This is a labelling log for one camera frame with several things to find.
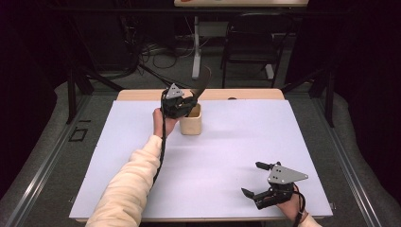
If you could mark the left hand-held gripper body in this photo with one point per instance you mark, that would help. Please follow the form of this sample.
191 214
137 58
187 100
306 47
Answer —
173 102

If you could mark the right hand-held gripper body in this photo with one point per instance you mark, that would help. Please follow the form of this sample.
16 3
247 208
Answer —
283 176

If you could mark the square wooden utensil holder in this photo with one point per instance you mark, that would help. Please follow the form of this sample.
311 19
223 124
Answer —
190 124

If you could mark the person's left hand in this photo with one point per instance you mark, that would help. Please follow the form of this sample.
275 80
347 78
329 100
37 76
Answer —
159 123

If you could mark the person's right hand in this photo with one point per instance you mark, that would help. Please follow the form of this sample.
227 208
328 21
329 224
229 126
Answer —
290 208

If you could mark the white table mat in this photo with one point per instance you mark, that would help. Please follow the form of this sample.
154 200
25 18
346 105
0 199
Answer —
236 142

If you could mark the white-legged background desk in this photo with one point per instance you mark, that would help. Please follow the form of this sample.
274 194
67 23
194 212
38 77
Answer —
196 47

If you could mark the wooden table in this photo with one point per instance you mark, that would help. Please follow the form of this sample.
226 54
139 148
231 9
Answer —
252 94

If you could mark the black folding chair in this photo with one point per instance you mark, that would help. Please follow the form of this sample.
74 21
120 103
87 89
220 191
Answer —
252 47

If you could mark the black metal stand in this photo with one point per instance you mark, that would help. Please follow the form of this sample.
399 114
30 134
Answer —
71 94
330 101

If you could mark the metal floor rail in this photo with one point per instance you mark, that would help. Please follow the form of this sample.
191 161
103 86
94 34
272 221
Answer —
343 164
47 164

